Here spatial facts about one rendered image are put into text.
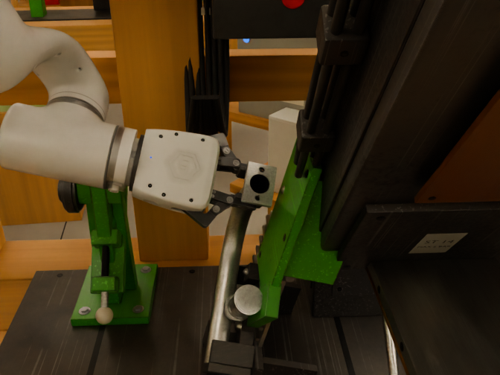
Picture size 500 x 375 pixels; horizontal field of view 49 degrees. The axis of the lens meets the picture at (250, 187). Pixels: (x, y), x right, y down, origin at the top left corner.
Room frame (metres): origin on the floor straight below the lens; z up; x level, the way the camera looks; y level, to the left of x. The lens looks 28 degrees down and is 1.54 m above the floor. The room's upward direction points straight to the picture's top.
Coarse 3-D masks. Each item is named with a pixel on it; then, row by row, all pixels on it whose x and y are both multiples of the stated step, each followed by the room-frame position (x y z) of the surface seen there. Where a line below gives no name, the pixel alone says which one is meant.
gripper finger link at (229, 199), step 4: (212, 192) 0.62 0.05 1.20; (216, 192) 0.62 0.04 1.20; (220, 192) 0.62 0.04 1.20; (212, 196) 0.61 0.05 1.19; (216, 196) 0.61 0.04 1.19; (220, 196) 0.62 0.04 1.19; (224, 196) 0.62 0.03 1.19; (228, 196) 0.62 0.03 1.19; (232, 196) 0.62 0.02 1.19; (212, 200) 0.62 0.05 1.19; (216, 200) 0.62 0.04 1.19; (220, 200) 0.61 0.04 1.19; (224, 200) 0.61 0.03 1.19; (228, 200) 0.61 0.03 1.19; (232, 200) 0.62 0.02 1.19; (212, 204) 0.63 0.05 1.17; (228, 204) 0.61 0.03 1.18
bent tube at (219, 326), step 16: (256, 176) 0.65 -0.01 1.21; (272, 176) 0.64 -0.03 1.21; (240, 192) 0.66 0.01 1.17; (256, 192) 0.68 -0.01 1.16; (272, 192) 0.62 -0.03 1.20; (240, 208) 0.68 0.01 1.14; (240, 224) 0.68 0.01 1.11; (224, 240) 0.68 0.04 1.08; (240, 240) 0.68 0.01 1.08; (224, 256) 0.67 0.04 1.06; (224, 272) 0.64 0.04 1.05; (224, 288) 0.63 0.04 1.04; (224, 320) 0.59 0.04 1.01; (208, 336) 0.58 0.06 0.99; (224, 336) 0.58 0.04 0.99; (208, 352) 0.56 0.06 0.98
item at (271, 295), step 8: (264, 288) 0.55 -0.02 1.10; (272, 288) 0.54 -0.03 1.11; (280, 288) 0.54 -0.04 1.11; (264, 296) 0.54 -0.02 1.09; (272, 296) 0.53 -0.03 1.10; (280, 296) 0.53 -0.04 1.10; (264, 304) 0.53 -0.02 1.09; (272, 304) 0.52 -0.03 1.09; (256, 312) 0.55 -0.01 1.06; (264, 312) 0.51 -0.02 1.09; (272, 312) 0.51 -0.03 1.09; (248, 320) 0.57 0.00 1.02; (256, 320) 0.54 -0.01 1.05; (264, 320) 0.53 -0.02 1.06; (272, 320) 0.52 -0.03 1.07
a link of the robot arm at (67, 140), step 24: (24, 120) 0.61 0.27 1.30; (48, 120) 0.62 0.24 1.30; (72, 120) 0.63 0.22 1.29; (96, 120) 0.64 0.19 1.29; (0, 144) 0.59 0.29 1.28; (24, 144) 0.59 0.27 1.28; (48, 144) 0.60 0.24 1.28; (72, 144) 0.60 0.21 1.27; (96, 144) 0.60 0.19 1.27; (24, 168) 0.60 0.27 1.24; (48, 168) 0.59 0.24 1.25; (72, 168) 0.59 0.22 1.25; (96, 168) 0.59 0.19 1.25
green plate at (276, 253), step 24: (288, 168) 0.64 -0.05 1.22; (312, 168) 0.54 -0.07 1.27; (288, 192) 0.60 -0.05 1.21; (312, 192) 0.54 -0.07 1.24; (288, 216) 0.57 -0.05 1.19; (312, 216) 0.55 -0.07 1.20; (264, 240) 0.64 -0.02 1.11; (288, 240) 0.54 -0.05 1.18; (312, 240) 0.55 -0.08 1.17; (264, 264) 0.60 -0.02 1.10; (288, 264) 0.55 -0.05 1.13; (312, 264) 0.55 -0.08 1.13; (336, 264) 0.55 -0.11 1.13
